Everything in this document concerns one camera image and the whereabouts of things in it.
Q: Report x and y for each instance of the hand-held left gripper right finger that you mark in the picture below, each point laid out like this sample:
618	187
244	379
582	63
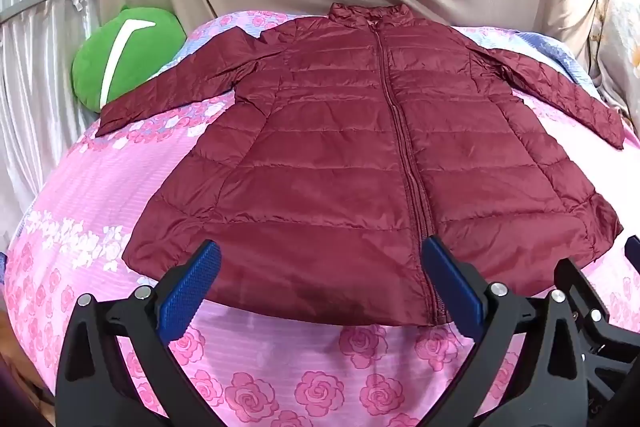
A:
450	287

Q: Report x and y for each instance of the maroon puffer jacket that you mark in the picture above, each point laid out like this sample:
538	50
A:
325	157

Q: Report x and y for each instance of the pink floral bed sheet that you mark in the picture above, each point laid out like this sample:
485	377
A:
100	187

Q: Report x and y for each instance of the silver satin curtain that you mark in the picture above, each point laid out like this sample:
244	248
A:
35	57

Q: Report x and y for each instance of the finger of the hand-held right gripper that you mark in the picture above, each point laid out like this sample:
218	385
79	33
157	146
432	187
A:
607	322
633	249

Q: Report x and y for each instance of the green plush pillow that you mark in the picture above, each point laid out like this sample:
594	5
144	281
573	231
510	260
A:
155	57

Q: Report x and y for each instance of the cream floral fabric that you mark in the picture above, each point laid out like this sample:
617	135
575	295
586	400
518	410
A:
620	32

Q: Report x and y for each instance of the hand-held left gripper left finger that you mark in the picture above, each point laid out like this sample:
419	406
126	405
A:
192	287

